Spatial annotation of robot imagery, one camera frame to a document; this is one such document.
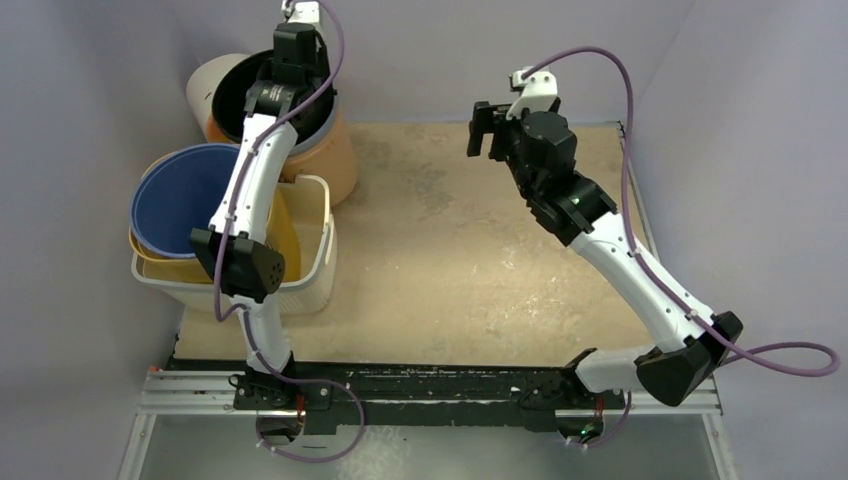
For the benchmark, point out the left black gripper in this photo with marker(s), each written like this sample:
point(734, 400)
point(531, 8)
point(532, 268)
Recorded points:
point(322, 59)

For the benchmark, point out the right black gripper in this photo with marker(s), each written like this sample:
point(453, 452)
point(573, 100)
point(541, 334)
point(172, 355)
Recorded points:
point(499, 134)

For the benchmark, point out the black plastic bin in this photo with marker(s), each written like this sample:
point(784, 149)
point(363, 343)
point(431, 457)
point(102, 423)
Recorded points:
point(230, 98)

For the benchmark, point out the orange capybara bin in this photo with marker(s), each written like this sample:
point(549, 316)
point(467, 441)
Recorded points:
point(333, 159)

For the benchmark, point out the grey plastic bin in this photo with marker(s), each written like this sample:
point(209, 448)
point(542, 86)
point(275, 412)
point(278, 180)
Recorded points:
point(306, 143)

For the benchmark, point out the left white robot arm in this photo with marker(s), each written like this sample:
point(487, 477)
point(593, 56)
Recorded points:
point(290, 100)

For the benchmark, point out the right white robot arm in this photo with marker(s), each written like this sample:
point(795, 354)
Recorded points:
point(583, 217)

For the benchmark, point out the white drawer container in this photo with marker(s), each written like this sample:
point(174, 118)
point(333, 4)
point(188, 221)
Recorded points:
point(200, 90)

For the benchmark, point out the white mesh basket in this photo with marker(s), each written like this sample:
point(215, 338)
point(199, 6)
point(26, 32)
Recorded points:
point(307, 199)

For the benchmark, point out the yellow mesh basket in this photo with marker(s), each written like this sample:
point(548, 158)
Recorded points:
point(281, 236)

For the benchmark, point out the blue plastic bucket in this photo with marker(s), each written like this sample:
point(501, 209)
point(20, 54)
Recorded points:
point(178, 194)

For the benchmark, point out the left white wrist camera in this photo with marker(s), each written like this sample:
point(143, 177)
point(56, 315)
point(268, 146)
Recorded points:
point(302, 11)

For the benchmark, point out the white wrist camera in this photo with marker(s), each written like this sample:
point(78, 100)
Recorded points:
point(302, 11)
point(536, 91)

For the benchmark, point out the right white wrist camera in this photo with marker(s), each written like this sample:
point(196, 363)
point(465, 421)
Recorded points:
point(536, 91)

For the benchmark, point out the aluminium mounting rail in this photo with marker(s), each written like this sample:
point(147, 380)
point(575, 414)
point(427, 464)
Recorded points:
point(210, 393)

